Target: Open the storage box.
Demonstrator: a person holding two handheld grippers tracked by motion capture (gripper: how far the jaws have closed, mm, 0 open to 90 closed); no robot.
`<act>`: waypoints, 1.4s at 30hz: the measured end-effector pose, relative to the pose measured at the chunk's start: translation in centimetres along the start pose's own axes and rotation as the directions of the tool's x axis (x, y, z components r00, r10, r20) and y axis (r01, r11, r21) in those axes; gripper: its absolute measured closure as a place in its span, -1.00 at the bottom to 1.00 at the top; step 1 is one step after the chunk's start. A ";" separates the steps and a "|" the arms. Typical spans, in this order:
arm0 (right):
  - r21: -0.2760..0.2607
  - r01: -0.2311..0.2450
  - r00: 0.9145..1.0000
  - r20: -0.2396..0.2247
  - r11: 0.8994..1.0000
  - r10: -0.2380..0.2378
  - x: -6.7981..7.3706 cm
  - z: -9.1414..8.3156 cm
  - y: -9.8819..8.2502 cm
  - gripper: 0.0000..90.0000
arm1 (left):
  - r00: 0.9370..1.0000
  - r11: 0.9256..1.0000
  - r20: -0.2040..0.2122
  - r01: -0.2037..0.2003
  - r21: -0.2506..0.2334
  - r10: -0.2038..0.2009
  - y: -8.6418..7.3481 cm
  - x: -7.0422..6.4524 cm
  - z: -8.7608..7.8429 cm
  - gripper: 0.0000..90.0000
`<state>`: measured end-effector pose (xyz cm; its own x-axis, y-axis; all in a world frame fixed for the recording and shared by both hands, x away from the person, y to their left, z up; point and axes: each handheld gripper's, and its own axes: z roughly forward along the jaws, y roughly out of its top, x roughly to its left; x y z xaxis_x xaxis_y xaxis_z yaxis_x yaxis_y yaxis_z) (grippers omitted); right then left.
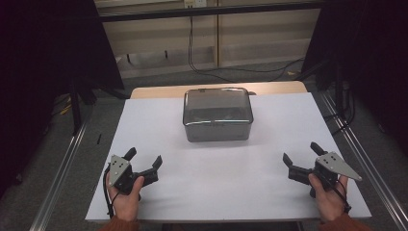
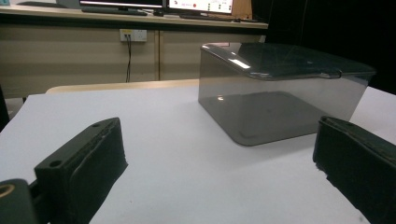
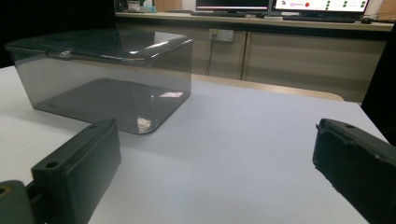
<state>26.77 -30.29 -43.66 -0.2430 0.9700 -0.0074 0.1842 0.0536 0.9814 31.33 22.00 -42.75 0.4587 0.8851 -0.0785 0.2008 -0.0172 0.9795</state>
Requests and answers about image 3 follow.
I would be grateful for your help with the white-screen computer monitor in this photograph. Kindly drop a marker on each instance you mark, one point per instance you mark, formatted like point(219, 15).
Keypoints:
point(320, 4)

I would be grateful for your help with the white wall socket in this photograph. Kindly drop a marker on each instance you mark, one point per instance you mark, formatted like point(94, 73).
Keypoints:
point(221, 35)

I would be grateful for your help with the black computer mouse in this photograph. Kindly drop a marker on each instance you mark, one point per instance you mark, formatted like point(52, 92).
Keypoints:
point(366, 20)

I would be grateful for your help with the black keyboard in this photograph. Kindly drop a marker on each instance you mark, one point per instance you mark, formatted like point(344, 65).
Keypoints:
point(214, 14)
point(317, 19)

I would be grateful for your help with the beige wooden cabinet counter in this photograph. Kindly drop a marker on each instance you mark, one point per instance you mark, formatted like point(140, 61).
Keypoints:
point(311, 62)

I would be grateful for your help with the small jar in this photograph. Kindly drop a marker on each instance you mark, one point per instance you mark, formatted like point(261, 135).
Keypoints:
point(134, 6)

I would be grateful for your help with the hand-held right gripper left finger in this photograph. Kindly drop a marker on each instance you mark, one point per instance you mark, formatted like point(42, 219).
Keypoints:
point(77, 168)

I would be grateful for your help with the transparent grey storage box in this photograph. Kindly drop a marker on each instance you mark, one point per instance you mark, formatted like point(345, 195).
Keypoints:
point(102, 93)

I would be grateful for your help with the transparent grey box lid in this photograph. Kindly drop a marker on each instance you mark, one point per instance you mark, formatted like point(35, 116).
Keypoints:
point(93, 43)

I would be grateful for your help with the wooden table board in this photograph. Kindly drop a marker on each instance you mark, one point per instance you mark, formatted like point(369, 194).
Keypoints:
point(264, 87)

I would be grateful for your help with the dark-screen computer monitor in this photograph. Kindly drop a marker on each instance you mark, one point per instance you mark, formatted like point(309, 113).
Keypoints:
point(232, 3)

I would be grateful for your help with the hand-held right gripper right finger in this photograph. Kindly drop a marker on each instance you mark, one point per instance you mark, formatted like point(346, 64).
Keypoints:
point(358, 161)

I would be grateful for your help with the light blue container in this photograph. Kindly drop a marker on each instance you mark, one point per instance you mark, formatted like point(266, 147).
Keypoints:
point(148, 6)

